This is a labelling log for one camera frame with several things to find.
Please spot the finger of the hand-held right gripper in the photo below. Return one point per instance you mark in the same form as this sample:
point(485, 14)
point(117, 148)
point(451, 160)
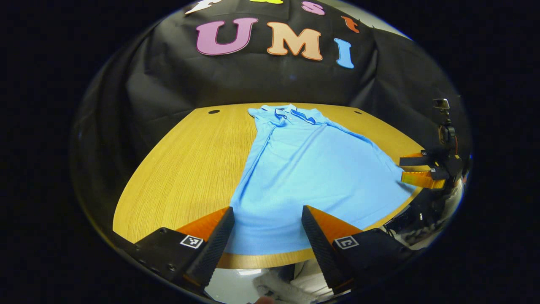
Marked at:
point(422, 180)
point(415, 161)

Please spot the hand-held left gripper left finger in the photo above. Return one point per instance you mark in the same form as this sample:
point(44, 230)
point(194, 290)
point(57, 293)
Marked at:
point(215, 245)

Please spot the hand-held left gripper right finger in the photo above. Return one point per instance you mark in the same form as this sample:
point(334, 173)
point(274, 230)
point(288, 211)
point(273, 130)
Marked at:
point(318, 247)

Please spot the light blue T-shirt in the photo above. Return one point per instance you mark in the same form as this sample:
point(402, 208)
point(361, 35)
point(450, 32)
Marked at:
point(312, 177)

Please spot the black backdrop cloth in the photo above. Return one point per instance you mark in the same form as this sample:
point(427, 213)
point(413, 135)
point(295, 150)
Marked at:
point(274, 80)

